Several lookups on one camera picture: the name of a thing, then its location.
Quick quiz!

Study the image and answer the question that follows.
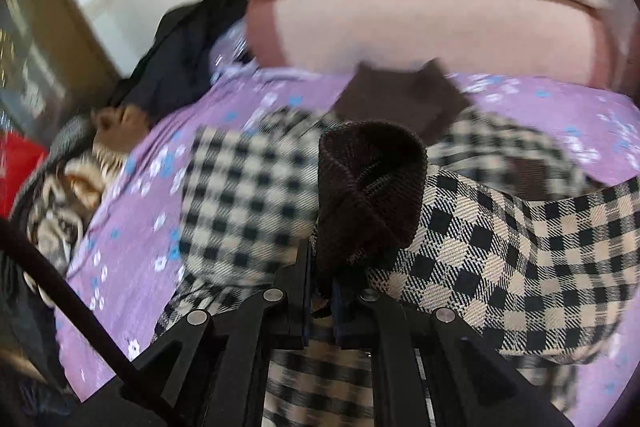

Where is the purple floral bedsheet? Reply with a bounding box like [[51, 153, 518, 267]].
[[52, 24, 640, 427]]

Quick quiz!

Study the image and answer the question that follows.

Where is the brown and white patterned blanket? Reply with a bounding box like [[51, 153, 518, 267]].
[[22, 147, 126, 273]]

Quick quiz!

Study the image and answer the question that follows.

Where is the black and beige checked coat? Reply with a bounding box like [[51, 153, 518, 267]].
[[150, 59, 640, 427]]

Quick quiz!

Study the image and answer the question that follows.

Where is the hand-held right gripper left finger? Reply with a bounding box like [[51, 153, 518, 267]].
[[75, 251, 314, 427]]

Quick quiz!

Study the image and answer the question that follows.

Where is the wooden wardrobe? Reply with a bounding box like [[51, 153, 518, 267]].
[[0, 0, 126, 142]]

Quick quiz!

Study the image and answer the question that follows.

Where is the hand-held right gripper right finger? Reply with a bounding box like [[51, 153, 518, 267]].
[[330, 277, 576, 427]]

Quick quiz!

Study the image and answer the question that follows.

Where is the person's blue clothing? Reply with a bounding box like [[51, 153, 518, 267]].
[[0, 252, 76, 413]]

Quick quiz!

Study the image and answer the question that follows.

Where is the brown cloth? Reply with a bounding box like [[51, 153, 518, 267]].
[[92, 103, 151, 154]]

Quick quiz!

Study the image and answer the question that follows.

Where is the red cloth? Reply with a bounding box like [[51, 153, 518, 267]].
[[0, 132, 48, 218]]

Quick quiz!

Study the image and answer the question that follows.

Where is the dark navy garment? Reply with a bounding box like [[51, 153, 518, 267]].
[[107, 0, 251, 118]]

